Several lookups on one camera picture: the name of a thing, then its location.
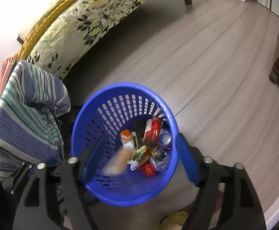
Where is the orange white snack wrapper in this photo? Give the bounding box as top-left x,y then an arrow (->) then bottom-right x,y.
120,129 -> 137,150

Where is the mustard yellow blanket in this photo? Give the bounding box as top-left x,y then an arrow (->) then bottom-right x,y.
17,0 -> 77,61

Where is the green slipper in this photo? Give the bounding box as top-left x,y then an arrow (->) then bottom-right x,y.
158,211 -> 189,230

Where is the gold silver snack bag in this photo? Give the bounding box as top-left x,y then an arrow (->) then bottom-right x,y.
130,145 -> 151,171

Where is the striped blue green tablecloth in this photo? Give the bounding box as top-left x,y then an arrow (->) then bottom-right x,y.
0,60 -> 71,182

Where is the folded pink blanket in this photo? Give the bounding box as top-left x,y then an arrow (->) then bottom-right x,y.
0,51 -> 19,98

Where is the red white paper box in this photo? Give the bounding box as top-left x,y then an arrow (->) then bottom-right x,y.
143,116 -> 163,145

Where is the bed with floral sheet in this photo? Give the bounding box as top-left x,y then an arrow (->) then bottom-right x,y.
16,0 -> 198,80

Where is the green gold wrapper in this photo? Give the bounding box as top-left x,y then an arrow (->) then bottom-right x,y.
132,119 -> 146,145

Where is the blue plastic waste basket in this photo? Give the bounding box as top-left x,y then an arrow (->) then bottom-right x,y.
70,83 -> 178,207

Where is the crushed red soda can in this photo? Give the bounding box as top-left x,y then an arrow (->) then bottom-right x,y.
159,129 -> 172,149

